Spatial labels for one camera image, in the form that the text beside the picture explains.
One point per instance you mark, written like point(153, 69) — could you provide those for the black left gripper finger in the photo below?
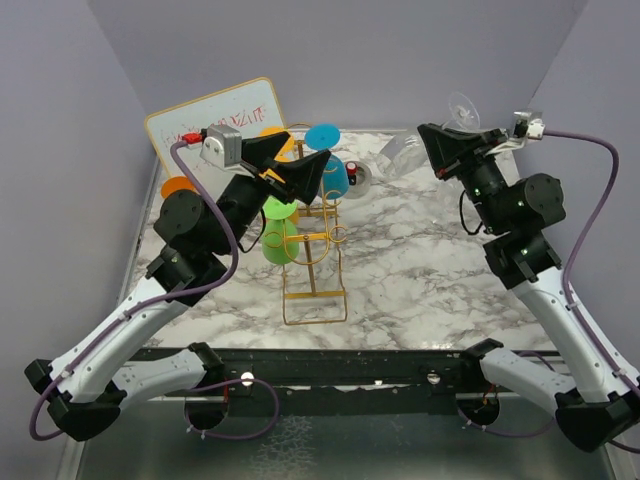
point(301, 179)
point(259, 153)

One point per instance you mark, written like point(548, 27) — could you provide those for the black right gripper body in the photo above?
point(489, 148)

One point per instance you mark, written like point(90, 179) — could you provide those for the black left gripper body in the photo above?
point(275, 184)

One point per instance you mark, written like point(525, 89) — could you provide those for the yellow plastic wine glass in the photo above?
point(288, 145)

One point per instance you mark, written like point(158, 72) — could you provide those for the blue plastic wine glass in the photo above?
point(335, 182)

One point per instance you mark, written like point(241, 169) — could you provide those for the frosted clear tumbler glass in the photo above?
point(405, 152)

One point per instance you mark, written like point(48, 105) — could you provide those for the green plastic wine glass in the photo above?
point(277, 246)

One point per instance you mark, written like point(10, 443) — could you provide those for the orange plastic wine glass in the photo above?
point(175, 184)

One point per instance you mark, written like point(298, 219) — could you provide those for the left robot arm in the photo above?
point(86, 389)

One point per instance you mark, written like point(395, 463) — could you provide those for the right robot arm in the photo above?
point(599, 397)

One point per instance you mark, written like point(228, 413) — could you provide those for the small bottle with red cap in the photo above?
point(352, 172)

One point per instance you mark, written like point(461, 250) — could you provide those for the clear tape roll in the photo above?
point(364, 183)

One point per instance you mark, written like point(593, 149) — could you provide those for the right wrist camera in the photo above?
point(527, 127)

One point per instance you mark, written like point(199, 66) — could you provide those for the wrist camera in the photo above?
point(220, 146)
point(527, 127)

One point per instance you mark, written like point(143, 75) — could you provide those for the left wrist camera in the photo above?
point(220, 146)

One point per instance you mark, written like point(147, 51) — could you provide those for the small whiteboard with yellow frame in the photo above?
point(248, 107)

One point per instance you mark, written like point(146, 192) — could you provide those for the gold wire wine glass rack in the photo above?
point(313, 290)

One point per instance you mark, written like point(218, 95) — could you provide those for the black front rail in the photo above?
point(341, 383)

